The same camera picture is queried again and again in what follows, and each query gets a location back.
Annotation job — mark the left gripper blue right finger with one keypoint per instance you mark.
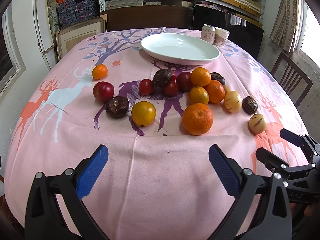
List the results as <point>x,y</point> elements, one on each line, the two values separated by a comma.
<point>261,207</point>

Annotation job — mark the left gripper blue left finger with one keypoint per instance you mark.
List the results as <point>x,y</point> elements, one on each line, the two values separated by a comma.
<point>43,216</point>

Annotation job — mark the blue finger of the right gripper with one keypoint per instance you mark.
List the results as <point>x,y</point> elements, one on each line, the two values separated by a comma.
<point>291,137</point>
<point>272,162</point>

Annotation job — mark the striped pepino melon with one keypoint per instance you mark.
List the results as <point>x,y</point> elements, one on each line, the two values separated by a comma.
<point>257,123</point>
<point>232,101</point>

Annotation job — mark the dark brown water chestnut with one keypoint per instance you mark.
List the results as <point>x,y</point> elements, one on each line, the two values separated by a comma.
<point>249,105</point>

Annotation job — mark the small tan longan fruit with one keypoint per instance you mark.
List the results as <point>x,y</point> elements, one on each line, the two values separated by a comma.
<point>226,89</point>

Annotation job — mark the large orange mandarin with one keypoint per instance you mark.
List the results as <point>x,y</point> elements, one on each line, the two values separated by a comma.
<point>197,119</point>

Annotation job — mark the small yellow orange fruit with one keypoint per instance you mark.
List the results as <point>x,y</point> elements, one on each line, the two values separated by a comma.
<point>198,95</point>

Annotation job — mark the dark red plum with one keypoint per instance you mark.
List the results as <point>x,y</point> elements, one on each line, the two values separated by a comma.
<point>184,82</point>

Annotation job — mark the red cherry tomato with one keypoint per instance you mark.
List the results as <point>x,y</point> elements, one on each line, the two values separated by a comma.
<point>146,87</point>
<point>170,89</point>

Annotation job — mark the dark purple water chestnut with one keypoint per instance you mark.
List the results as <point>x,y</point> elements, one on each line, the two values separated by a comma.
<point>117,107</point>

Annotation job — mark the large red plum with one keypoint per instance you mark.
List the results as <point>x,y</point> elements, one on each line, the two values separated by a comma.
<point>103,91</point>

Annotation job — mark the yellow orange round fruit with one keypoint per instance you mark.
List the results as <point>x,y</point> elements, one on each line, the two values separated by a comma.
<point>143,113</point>

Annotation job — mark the dark purple striped chestnut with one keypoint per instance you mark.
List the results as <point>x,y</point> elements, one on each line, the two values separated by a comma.
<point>162,77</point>

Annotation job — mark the small orange kumquat fruit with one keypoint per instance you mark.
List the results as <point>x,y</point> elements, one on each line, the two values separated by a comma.
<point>99,72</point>

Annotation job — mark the right hand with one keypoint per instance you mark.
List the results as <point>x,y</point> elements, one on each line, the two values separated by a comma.
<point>306,210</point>

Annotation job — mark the dark wooden chair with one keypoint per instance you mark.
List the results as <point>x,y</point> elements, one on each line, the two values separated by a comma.
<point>292,77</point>

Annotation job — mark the patterned curtain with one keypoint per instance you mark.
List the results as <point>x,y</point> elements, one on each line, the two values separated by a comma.
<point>285,31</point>

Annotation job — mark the black panel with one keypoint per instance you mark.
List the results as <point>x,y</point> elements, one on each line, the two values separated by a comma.
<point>242,32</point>

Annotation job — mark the white paper cup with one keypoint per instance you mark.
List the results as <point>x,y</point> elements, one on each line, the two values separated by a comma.
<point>221,36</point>

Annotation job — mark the pink deer print tablecloth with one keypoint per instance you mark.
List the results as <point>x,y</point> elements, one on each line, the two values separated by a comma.
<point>158,182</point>

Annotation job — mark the pink drink can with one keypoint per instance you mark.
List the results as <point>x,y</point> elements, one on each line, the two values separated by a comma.
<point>208,33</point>

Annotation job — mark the white oval plate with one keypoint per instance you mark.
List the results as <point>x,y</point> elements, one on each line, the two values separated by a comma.
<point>180,49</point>

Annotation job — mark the framed picture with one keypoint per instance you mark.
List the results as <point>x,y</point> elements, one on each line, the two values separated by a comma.
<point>67,38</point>

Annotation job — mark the brown wooden board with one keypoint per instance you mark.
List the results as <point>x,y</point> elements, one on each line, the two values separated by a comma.
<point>147,16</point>

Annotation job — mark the white board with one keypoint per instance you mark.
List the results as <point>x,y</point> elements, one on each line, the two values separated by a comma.
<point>44,16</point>

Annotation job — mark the blue patterned boxes stack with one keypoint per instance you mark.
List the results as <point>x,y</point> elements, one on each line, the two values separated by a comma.
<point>71,12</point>

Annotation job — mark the window frame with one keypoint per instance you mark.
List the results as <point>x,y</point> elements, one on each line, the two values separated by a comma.
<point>12,65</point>

